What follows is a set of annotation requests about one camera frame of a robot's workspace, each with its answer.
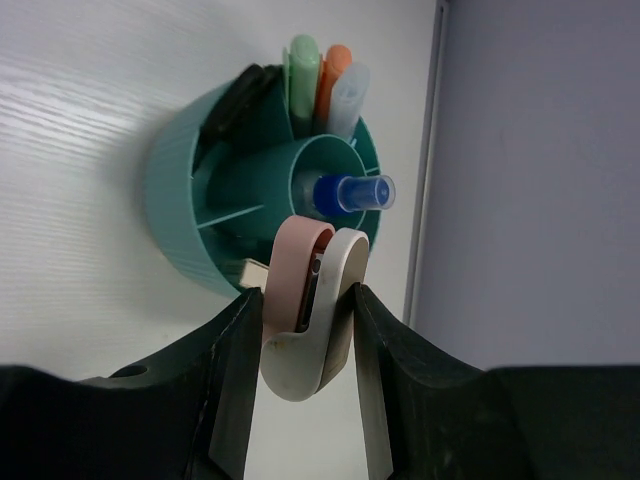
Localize white staple box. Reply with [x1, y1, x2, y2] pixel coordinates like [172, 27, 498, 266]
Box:
[235, 258, 269, 291]

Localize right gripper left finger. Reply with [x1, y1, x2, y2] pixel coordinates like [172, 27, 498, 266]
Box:
[1, 289, 263, 479]

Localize black handled scissors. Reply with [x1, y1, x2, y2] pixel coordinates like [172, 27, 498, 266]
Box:
[199, 64, 282, 147]

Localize blue highlighter marker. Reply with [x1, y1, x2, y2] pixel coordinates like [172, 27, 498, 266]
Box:
[326, 62, 370, 141]

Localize green highlighter marker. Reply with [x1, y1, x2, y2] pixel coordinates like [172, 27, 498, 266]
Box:
[288, 34, 321, 138]

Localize orange highlighter marker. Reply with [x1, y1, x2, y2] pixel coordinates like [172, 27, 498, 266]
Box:
[312, 44, 352, 134]

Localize teal round organizer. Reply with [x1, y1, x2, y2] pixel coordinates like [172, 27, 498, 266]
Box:
[144, 82, 384, 300]

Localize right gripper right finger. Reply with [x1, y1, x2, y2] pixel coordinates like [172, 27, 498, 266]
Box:
[349, 284, 639, 479]

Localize clear bottle blue cap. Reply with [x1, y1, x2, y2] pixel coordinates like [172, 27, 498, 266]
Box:
[292, 171, 396, 219]

